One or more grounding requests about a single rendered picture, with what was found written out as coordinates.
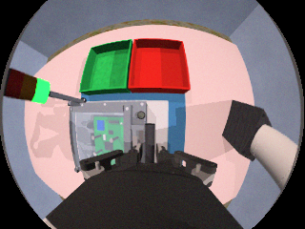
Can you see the green box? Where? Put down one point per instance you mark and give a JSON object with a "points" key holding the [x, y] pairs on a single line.
{"points": [[107, 66]]}

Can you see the red open tray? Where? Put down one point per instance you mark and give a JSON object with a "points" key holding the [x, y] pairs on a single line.
{"points": [[157, 63]]}

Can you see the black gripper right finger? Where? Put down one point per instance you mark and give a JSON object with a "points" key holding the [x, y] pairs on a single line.
{"points": [[202, 168]]}

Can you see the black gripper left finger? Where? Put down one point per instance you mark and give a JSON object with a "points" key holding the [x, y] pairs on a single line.
{"points": [[98, 164]]}

